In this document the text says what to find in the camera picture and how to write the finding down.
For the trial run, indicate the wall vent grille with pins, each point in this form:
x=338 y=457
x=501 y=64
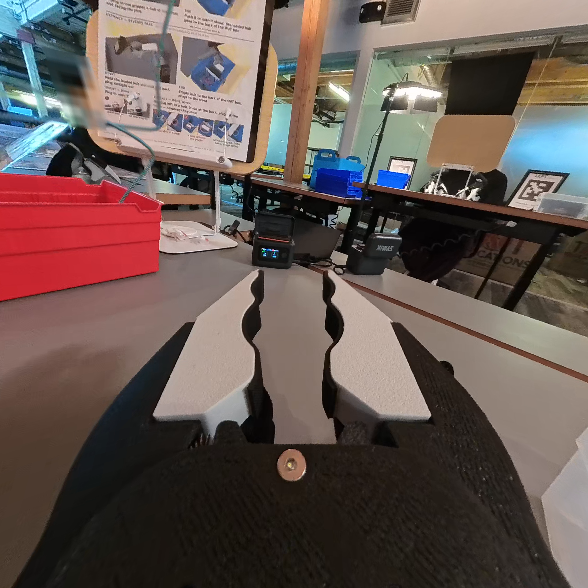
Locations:
x=399 y=11

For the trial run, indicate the small framed marker tag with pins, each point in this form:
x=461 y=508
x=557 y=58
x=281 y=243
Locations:
x=402 y=165

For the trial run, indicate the black white handheld device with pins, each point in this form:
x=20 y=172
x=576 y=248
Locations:
x=436 y=183
x=487 y=186

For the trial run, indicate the clear acrylic stand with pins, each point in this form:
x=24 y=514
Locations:
x=454 y=167

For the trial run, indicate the grey desk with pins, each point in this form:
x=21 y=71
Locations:
x=183 y=190

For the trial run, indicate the black wall panel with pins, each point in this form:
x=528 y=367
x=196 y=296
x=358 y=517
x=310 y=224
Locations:
x=487 y=82

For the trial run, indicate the red plastic bin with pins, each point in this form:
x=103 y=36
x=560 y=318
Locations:
x=69 y=248

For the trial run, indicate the translucent storage box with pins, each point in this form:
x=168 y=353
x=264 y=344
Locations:
x=562 y=204

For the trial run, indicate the tan rounded board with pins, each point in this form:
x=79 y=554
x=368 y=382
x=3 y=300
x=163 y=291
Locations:
x=468 y=142

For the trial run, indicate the black grey device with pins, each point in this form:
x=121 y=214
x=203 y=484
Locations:
x=92 y=167

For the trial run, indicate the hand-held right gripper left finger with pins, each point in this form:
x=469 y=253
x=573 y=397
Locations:
x=206 y=367

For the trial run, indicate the white board stand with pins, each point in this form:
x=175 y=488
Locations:
x=220 y=243

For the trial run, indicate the black wall device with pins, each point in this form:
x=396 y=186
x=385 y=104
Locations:
x=372 y=11

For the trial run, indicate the wooden post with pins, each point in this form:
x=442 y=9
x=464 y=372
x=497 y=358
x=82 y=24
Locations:
x=305 y=92

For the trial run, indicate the clear plastic bin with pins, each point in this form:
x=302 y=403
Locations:
x=569 y=505

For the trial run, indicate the small black adapter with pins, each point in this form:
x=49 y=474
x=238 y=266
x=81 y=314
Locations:
x=234 y=228

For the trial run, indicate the studio light on stand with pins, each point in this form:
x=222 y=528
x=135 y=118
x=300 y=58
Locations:
x=425 y=106

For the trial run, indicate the black charger case orange stripe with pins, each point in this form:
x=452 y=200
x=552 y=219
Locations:
x=271 y=229

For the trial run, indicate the wooden instruction board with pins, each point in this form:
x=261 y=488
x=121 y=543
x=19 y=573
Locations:
x=216 y=55

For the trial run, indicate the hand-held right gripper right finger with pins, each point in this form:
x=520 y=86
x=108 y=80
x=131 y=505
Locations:
x=376 y=367

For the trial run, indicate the cardboard box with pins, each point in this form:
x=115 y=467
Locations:
x=505 y=262

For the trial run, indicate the brown edged desk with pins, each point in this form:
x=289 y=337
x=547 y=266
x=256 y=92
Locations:
x=294 y=188
x=436 y=197

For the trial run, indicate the black office chair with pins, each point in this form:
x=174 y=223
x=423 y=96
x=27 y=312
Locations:
x=436 y=252

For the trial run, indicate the large framed marker tag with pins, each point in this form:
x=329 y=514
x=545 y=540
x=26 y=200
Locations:
x=540 y=188

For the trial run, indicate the grey charger case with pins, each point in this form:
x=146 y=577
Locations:
x=372 y=262

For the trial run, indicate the stack of dark blue bins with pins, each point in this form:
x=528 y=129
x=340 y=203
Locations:
x=337 y=181

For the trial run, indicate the clear acrylic sheet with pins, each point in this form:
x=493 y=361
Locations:
x=32 y=138

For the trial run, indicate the blue plastic bin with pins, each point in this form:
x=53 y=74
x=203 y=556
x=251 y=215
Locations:
x=393 y=179

